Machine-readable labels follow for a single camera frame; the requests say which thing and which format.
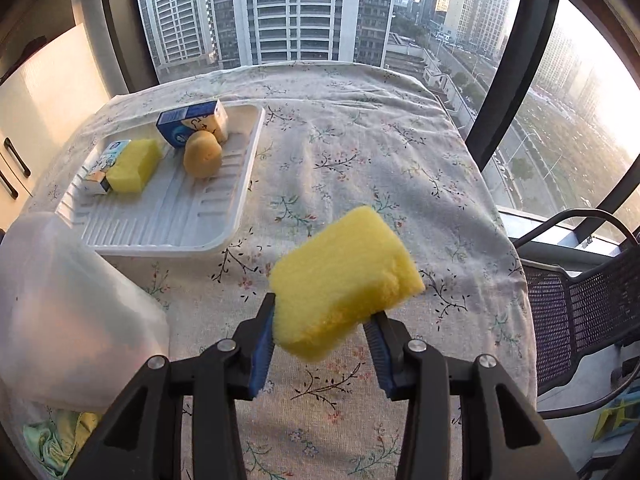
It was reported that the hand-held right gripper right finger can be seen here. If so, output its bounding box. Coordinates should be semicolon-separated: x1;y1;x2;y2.
364;311;571;480

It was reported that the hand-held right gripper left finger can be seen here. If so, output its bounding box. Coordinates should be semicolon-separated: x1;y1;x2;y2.
65;292;277;480

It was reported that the yellow sponge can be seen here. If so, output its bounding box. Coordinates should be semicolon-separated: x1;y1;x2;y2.
106;139;163;195
269;204;427;361

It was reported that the white plastic tray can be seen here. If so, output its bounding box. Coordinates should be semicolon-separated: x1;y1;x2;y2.
55;101;267;257

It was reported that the orange makeup sponge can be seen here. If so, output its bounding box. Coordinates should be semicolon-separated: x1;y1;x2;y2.
182;130;223;179

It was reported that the blue and white box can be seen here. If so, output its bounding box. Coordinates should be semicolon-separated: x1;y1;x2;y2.
156;99;230;149

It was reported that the translucent plastic container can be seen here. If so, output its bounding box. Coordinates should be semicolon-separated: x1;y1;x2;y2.
0;211;171;411

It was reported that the black metal mesh chair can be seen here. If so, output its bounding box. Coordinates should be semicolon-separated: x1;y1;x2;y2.
510;207;640;418

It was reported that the green cloth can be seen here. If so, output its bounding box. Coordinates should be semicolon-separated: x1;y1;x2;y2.
22;407;103;478

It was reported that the green yellow book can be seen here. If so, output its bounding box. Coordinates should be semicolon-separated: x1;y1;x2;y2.
592;400;633;441

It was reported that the white cabinet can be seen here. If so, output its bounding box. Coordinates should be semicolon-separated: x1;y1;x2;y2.
0;22;113;231

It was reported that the black window frame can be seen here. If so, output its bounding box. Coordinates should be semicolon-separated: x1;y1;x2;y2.
82;0;640;241

